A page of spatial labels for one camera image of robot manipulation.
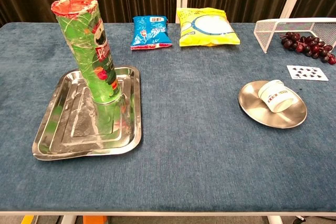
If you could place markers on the round steel plate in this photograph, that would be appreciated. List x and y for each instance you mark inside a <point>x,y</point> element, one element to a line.
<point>253,108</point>

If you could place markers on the blue snack bag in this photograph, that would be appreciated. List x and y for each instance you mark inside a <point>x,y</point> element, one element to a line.
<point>149,32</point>

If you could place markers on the dark red grape bunch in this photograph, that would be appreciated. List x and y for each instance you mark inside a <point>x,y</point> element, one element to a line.
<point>312,48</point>

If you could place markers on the rectangular steel tray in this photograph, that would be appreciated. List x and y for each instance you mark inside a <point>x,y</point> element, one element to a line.
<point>78,134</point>

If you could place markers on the white table frame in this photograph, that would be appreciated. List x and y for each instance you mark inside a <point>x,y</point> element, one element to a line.
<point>168,213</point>

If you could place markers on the orange plastic object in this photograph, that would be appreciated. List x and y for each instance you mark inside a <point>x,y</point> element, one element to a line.
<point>94,220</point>

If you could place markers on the small white cup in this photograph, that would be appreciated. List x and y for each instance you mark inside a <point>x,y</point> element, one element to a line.
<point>275,98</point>

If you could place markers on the spades playing card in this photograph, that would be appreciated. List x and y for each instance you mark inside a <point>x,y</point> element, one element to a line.
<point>307,73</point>

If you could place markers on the green chips can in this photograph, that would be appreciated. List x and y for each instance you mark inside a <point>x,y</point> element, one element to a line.
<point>97,58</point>

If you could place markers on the blue table cloth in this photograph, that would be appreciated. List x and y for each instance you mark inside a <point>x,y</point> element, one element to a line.
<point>183,155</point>

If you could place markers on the yellow snack bag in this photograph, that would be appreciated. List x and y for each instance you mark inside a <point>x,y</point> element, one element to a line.
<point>210,30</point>

